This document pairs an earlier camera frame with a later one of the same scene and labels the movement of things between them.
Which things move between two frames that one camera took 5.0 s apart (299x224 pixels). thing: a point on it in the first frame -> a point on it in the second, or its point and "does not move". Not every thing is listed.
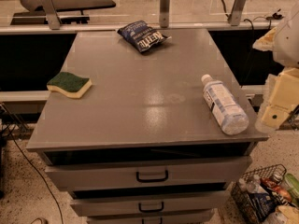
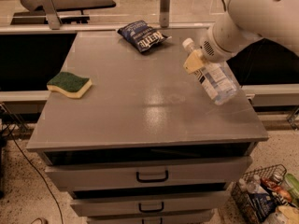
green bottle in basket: (292, 186) does not move
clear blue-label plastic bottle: (225, 108) -> (217, 77)
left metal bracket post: (49, 8) does not move
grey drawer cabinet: (142, 145) does not move
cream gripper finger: (284, 98) -> (194, 63)
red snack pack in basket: (273, 184) does not move
